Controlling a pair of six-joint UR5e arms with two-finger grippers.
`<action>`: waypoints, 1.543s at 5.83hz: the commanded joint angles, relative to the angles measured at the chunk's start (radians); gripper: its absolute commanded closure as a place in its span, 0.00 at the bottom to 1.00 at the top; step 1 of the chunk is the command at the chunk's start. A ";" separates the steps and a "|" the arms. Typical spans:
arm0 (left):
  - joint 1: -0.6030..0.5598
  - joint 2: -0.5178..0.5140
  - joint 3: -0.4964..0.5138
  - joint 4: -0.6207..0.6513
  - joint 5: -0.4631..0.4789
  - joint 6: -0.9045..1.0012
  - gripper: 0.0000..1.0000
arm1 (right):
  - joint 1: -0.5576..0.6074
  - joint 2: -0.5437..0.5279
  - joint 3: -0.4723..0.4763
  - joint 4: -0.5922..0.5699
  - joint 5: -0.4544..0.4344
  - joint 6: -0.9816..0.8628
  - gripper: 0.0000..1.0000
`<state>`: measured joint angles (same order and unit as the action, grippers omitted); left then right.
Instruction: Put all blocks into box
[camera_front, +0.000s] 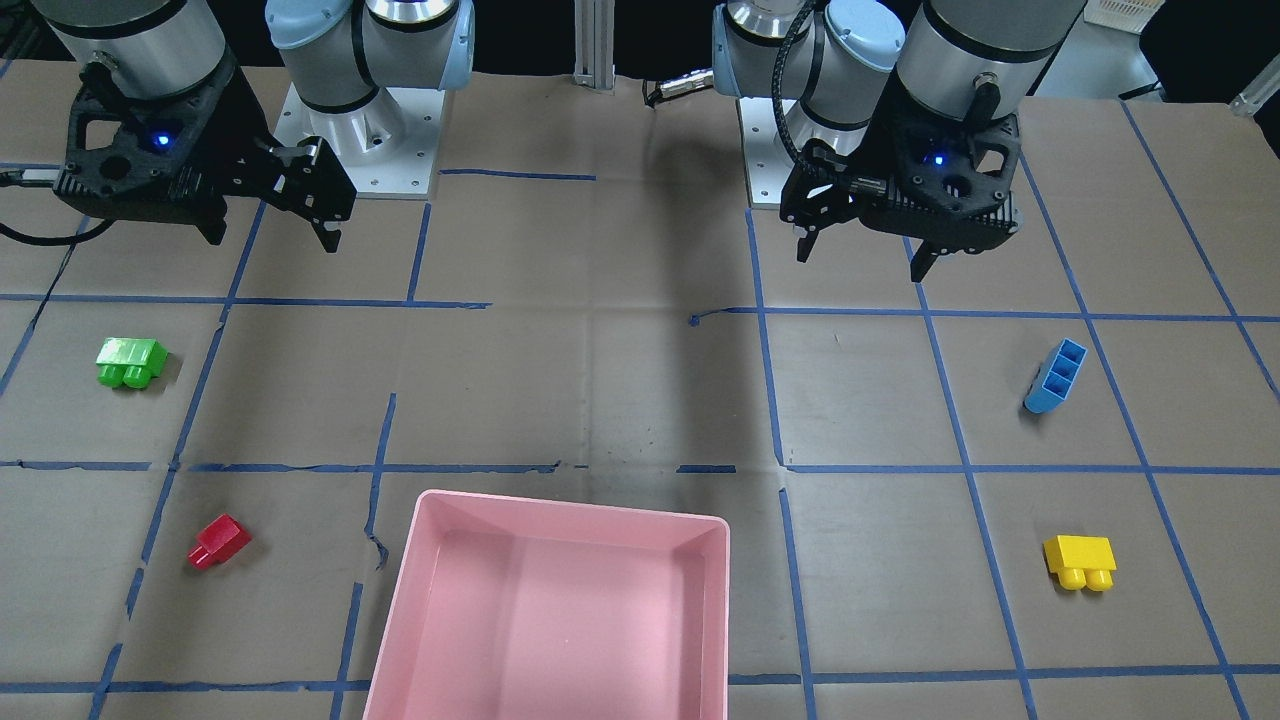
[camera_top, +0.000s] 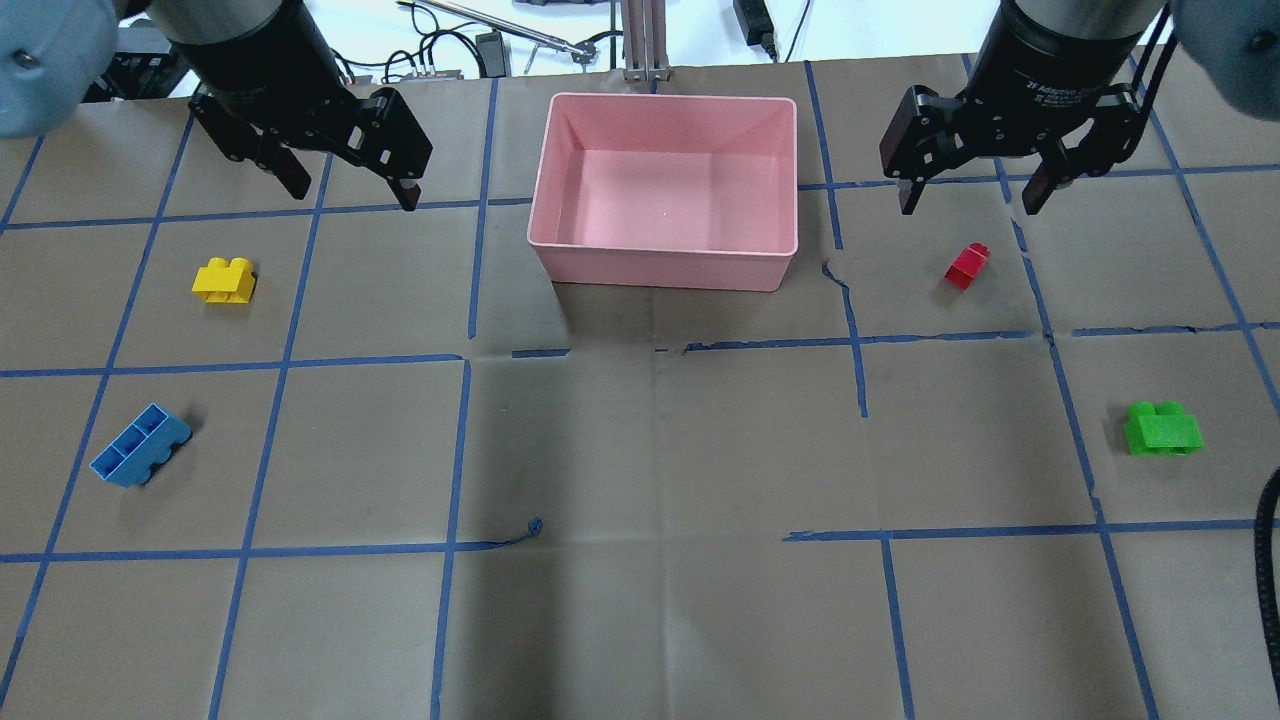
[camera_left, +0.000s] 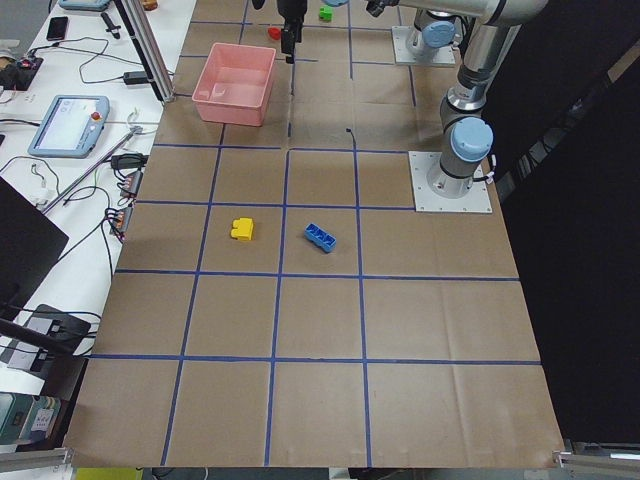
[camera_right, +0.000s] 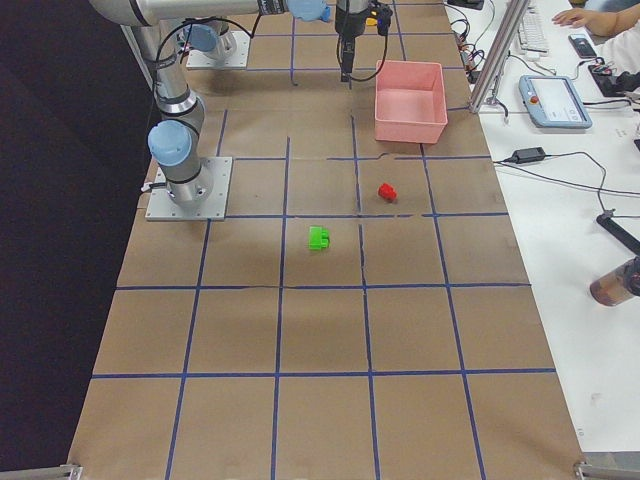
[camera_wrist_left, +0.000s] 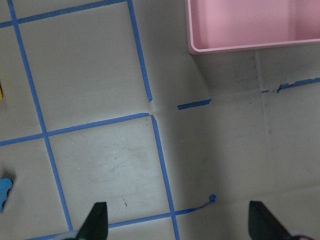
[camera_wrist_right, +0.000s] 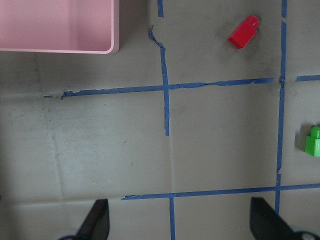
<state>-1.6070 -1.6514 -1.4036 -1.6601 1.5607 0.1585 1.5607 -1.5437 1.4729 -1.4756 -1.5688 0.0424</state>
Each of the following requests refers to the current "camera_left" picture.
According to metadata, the black power adapter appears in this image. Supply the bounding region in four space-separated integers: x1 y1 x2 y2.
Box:
122 71 148 85

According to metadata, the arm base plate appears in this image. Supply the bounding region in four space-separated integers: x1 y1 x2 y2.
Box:
408 151 493 214
391 26 456 67

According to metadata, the black laptop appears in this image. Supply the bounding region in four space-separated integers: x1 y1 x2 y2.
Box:
0 179 69 321

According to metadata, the blue teach pendant tablet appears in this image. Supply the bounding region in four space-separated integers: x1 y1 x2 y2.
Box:
28 95 110 159

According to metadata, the blue toy block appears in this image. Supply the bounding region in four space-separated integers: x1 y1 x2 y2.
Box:
304 223 337 253

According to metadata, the black smartphone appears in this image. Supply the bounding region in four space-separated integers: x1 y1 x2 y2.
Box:
46 16 69 42

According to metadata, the green toy block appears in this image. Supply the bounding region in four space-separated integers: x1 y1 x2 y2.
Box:
318 5 333 22

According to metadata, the brown paper table cover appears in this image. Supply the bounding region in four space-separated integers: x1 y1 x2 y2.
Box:
65 1 562 468

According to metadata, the yellow toy block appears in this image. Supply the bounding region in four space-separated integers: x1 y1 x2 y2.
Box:
230 217 254 241

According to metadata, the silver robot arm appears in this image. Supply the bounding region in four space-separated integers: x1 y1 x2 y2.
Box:
366 1 547 199
405 9 468 56

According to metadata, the pink plastic box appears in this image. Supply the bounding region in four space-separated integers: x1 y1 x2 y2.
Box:
192 42 276 127

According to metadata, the aluminium frame post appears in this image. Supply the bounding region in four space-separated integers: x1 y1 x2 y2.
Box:
114 0 174 104

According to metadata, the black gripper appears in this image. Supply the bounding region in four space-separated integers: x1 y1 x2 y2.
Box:
277 0 307 54

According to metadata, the red toy block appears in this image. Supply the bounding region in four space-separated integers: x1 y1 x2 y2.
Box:
267 27 281 40

